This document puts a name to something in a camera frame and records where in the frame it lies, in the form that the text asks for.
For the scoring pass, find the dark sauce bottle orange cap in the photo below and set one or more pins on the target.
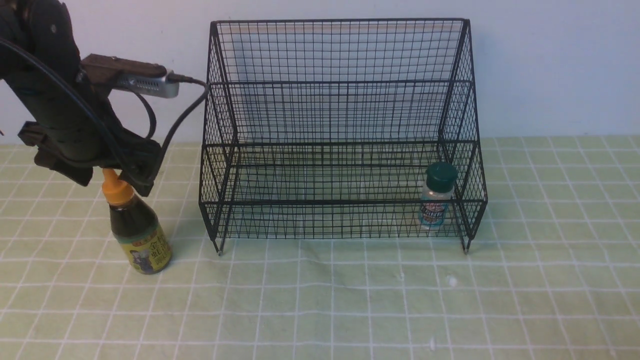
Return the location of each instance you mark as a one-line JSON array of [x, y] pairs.
[[135, 226]]

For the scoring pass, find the green checkered tablecloth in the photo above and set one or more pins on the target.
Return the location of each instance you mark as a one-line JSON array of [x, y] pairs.
[[553, 273]]

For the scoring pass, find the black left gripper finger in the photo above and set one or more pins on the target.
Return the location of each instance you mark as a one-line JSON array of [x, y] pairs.
[[140, 176]]

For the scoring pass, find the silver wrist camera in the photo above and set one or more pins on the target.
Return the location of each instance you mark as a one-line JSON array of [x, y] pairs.
[[110, 73]]

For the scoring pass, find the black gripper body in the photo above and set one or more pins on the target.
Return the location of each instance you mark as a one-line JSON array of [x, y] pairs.
[[64, 132]]

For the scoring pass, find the small shaker bottle green cap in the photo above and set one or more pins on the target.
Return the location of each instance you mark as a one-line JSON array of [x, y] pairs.
[[437, 191]]

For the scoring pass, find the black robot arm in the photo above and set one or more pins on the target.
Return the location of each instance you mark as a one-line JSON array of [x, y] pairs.
[[40, 58]]

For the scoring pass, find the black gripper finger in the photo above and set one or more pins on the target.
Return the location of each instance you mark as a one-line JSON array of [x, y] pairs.
[[79, 175]]

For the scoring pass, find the black wire mesh shelf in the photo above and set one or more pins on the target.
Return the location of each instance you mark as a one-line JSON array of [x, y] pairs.
[[324, 128]]

